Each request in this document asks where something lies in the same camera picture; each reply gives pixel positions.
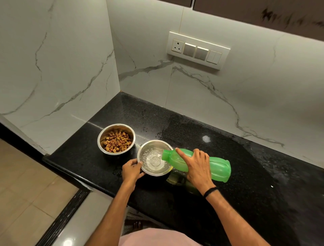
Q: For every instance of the person's right hand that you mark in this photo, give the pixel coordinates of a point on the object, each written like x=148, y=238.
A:
x=200, y=169

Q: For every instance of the person's left hand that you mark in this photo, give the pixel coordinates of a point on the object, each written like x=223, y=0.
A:
x=130, y=172

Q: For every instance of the person's left thumb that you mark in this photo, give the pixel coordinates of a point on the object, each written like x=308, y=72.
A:
x=141, y=175

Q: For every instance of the person's right thumb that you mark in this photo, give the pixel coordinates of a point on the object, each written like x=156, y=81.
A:
x=182, y=155

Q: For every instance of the steel bowl with water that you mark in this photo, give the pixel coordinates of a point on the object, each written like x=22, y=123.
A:
x=154, y=159

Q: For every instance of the green plastic water bottle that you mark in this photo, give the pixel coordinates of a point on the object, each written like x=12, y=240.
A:
x=217, y=167

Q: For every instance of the person's right forearm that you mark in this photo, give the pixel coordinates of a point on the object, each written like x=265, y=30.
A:
x=235, y=220

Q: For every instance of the person's left forearm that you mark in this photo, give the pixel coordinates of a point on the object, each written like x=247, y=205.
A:
x=111, y=215

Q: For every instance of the brown pet food kibble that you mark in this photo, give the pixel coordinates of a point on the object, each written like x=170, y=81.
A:
x=117, y=142

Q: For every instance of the steel bowl with kibble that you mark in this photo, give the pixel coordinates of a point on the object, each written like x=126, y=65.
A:
x=116, y=138

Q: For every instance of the black wristband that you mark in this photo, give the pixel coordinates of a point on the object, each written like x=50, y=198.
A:
x=210, y=191

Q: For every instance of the person's foot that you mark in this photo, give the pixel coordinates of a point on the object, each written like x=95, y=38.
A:
x=136, y=224

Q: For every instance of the pink shirt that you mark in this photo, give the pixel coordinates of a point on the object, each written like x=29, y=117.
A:
x=159, y=238

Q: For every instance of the white wall switch panel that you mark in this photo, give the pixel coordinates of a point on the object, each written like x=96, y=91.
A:
x=198, y=50

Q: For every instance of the dark wall cabinet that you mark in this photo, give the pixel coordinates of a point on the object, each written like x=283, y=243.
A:
x=253, y=12

